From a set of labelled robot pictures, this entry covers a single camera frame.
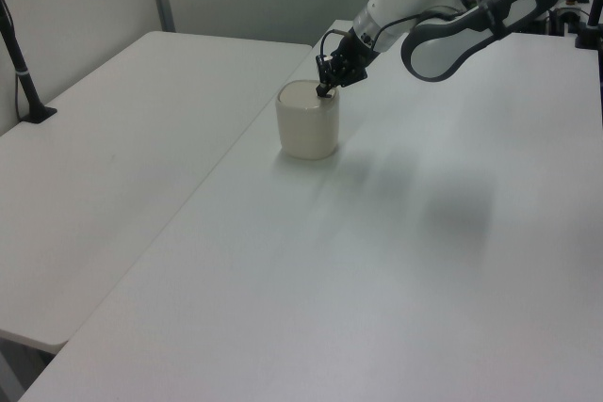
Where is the black camera stand with base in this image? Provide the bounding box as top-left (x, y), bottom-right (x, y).
top-left (0, 0), bottom-right (58, 124)

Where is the black stand with round base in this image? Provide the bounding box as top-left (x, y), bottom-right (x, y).
top-left (573, 0), bottom-right (603, 51)

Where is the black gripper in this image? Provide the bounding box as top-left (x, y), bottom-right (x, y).
top-left (315, 33), bottom-right (374, 99)

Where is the cream plastic trash bin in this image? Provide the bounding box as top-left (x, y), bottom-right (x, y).
top-left (274, 79), bottom-right (341, 161)

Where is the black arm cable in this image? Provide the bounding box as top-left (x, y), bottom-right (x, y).
top-left (371, 5), bottom-right (470, 53)

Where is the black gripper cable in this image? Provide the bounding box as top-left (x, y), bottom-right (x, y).
top-left (318, 28), bottom-right (352, 62)

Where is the white adjacent table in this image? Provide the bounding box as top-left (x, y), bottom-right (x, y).
top-left (0, 30), bottom-right (315, 354)

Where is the beige trash bin lid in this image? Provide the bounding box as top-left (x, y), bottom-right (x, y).
top-left (277, 80), bottom-right (338, 109)

